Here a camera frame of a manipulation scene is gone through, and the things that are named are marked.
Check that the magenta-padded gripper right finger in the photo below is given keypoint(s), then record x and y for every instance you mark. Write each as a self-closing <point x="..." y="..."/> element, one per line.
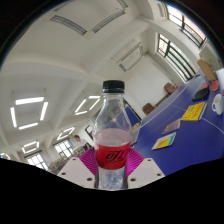
<point x="146" y="170"/>

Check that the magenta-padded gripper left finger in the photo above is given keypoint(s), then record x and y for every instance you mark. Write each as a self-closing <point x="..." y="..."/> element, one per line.
<point x="76" y="170"/>

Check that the clear bottle with red label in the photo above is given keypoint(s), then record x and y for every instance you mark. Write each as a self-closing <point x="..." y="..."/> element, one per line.
<point x="112" y="140"/>

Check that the low shelf unit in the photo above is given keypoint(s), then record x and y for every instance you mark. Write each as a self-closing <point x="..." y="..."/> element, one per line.
<point x="63" y="161"/>

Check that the person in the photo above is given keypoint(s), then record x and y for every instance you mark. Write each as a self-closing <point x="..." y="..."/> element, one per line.
<point x="83" y="142"/>

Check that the small yellow and blue book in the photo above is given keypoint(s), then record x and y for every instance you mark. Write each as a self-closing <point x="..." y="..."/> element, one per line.
<point x="164" y="140"/>

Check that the grey book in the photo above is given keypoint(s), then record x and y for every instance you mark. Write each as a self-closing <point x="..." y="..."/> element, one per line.
<point x="171" y="126"/>

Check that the blue partition screens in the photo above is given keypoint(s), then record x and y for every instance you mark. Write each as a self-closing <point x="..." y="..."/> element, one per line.
<point x="132" y="116"/>

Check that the brown armchair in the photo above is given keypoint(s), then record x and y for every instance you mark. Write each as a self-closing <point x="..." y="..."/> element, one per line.
<point x="170" y="88"/>
<point x="148" y="108"/>

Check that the large yellow book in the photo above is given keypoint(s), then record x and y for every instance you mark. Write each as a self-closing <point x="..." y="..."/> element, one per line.
<point x="194" y="111"/>

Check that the ceiling lights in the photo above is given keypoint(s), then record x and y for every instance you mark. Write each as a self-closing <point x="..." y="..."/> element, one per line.
<point x="29" y="100"/>

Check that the ceiling air conditioner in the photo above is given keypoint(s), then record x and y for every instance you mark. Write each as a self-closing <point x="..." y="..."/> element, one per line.
<point x="128" y="56"/>

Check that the black-framed glass door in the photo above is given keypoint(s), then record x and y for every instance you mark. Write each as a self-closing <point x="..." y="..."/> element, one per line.
<point x="176" y="58"/>

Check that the cardboard file holder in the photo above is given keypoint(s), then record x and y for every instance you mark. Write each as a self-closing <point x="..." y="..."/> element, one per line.
<point x="206" y="69"/>

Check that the beige cabinet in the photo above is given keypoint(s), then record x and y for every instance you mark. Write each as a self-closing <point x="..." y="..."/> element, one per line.
<point x="210" y="55"/>

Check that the large black-framed window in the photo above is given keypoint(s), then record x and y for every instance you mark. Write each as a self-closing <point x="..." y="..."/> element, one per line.
<point x="186" y="25"/>

